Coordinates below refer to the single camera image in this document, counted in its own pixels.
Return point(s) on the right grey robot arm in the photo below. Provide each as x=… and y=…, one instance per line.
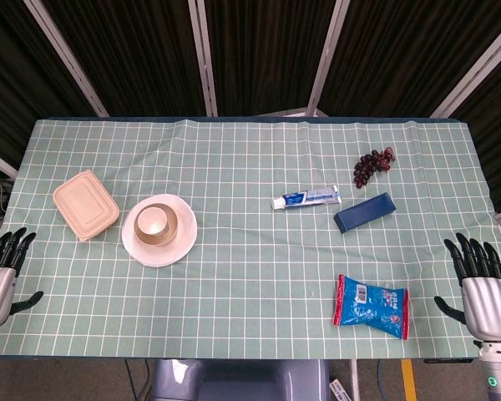
x=499, y=372

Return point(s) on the white metal frame post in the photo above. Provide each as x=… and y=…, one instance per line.
x=476, y=67
x=203, y=58
x=67, y=58
x=327, y=58

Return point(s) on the green white checked tablecloth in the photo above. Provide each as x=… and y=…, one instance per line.
x=250, y=250

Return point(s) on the blue white toothpaste tube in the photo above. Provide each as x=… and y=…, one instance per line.
x=309, y=197

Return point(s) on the dark red grape bunch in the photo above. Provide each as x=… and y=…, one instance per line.
x=369, y=165

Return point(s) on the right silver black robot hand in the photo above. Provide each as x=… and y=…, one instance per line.
x=488, y=305

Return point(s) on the grey blue robot torso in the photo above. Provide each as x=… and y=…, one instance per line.
x=240, y=380

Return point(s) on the beige round bowl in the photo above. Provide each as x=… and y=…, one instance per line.
x=173, y=229

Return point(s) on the beige lidded lunch box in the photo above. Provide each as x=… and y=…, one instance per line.
x=85, y=204

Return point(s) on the white round plate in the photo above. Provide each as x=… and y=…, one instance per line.
x=183, y=242

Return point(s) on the dark blue rectangular box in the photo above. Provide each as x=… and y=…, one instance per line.
x=365, y=213

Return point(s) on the blue red snack bag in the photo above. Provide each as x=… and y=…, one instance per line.
x=371, y=307

